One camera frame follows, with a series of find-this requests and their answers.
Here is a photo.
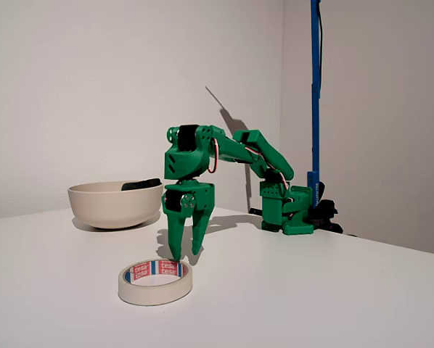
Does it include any beige masking tape roll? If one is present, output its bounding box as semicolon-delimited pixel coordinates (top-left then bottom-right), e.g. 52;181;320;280
118;258;194;307

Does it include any black object in bowl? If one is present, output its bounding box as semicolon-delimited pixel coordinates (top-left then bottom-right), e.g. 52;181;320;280
120;177;163;192

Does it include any beige bowl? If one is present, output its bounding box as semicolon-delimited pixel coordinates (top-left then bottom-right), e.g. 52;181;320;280
67;180;165;230

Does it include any large black table clamp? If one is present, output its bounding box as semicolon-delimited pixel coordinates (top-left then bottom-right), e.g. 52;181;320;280
308;197;345;235

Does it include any blue pole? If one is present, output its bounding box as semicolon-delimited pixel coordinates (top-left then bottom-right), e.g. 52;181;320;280
306;0;324;211

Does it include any wrist servo cable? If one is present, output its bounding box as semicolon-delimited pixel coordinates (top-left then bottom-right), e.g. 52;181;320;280
206;136;222;175

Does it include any forearm servo cable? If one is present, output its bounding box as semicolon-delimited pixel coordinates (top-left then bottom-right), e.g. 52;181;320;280
234;141;265;160

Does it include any black cable on pole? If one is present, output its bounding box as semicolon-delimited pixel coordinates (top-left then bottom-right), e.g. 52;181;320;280
317;0;326;95

